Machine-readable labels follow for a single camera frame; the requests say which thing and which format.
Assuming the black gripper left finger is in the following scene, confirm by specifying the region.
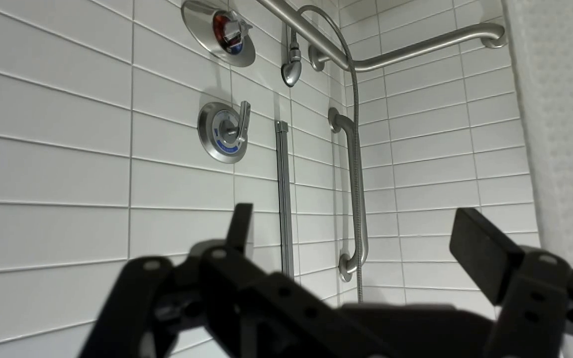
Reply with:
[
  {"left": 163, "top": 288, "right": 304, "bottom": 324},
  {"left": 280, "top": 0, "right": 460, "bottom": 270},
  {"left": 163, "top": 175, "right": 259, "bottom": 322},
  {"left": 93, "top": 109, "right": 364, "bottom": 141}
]
[{"left": 76, "top": 201, "right": 394, "bottom": 358}]

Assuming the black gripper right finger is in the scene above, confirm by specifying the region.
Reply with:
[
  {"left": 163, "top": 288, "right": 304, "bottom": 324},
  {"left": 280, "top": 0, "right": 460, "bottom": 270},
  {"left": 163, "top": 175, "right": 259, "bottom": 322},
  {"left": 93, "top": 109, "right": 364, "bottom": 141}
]
[{"left": 448, "top": 205, "right": 573, "bottom": 358}]

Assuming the chrome shower slide bar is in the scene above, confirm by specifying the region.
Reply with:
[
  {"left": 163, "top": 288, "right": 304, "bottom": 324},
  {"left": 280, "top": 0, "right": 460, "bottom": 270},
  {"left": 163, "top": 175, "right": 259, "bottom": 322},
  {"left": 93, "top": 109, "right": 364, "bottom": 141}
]
[{"left": 273, "top": 117, "right": 296, "bottom": 280}]

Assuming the chrome hand shower head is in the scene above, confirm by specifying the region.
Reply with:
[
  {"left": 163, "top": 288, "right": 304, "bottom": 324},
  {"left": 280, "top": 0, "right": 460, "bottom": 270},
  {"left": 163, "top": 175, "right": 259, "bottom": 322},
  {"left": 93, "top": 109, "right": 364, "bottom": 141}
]
[{"left": 278, "top": 24, "right": 306, "bottom": 89}]

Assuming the short chrome grab bar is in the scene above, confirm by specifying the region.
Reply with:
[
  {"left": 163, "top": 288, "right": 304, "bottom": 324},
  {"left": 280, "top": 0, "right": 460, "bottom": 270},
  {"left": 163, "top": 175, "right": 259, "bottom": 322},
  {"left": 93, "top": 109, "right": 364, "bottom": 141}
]
[{"left": 326, "top": 105, "right": 370, "bottom": 276}]

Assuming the round chrome valve red mark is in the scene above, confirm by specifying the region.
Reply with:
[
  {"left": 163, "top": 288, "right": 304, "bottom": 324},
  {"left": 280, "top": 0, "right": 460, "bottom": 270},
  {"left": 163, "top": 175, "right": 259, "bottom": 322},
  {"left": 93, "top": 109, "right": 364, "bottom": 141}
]
[{"left": 179, "top": 0, "right": 259, "bottom": 69}]

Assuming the long chrome corner grab bar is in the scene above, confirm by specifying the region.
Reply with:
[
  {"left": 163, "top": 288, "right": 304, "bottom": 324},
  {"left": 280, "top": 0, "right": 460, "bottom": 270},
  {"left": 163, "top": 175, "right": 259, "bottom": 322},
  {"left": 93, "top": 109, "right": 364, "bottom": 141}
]
[{"left": 255, "top": 0, "right": 509, "bottom": 73}]

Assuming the round chrome valve lever handle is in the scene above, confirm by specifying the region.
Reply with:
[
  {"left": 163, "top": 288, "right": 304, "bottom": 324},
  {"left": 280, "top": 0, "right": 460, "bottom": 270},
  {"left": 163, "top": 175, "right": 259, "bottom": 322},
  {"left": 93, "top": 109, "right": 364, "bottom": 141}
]
[{"left": 195, "top": 97, "right": 255, "bottom": 165}]

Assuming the chrome shower head rail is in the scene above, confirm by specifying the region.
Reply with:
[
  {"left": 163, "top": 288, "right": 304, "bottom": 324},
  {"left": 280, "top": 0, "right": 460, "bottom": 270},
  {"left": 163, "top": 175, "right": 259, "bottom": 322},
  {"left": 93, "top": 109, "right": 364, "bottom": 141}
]
[{"left": 294, "top": 4, "right": 366, "bottom": 304}]

